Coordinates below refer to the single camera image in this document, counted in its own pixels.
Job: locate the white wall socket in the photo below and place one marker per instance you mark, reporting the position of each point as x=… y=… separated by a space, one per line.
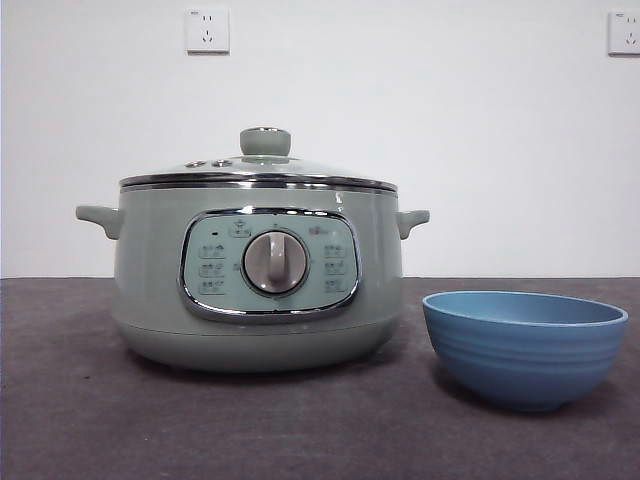
x=207 y=30
x=626 y=32

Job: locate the blue ribbed bowl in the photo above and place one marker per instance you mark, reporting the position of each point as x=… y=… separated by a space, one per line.
x=525 y=360

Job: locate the glass lid with green knob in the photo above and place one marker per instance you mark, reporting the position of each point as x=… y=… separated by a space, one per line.
x=265 y=142

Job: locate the pale green electric steamer pot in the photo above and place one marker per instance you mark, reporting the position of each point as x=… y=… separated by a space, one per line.
x=145 y=280

